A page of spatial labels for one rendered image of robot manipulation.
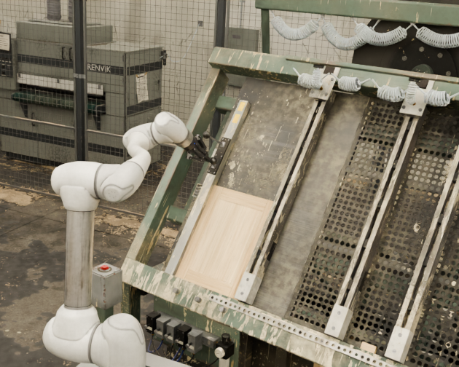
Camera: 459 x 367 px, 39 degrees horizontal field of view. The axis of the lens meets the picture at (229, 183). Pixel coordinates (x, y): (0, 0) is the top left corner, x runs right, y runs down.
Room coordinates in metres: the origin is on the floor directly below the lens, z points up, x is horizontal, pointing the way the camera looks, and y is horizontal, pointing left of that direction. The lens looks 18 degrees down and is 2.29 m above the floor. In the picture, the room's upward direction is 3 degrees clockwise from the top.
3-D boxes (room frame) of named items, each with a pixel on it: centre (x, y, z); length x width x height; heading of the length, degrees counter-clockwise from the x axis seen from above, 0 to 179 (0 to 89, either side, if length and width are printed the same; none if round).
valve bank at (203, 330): (2.61, 0.16, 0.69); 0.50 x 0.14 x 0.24; 55
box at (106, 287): (2.80, 0.56, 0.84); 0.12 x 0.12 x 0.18; 55
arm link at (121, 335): (2.16, 0.37, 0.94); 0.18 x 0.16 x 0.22; 76
